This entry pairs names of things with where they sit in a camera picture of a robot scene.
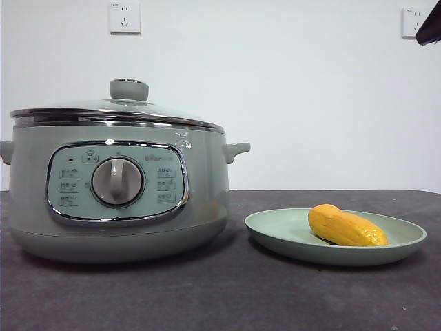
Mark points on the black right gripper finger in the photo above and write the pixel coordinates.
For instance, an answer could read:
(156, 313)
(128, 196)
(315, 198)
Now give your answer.
(430, 27)

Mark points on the yellow corn cob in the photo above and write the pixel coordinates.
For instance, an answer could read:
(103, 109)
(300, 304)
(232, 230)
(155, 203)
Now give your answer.
(344, 225)

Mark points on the glass lid with green knob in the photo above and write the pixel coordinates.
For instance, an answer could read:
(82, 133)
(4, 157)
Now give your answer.
(129, 89)

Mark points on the pale green round plate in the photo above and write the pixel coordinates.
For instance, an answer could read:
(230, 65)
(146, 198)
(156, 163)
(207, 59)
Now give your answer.
(282, 227)

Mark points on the pale green electric steamer pot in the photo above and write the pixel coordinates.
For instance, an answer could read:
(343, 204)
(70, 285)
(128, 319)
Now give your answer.
(206, 193)

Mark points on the white wall socket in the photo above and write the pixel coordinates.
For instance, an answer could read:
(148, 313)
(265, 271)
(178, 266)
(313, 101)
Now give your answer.
(410, 24)
(124, 17)

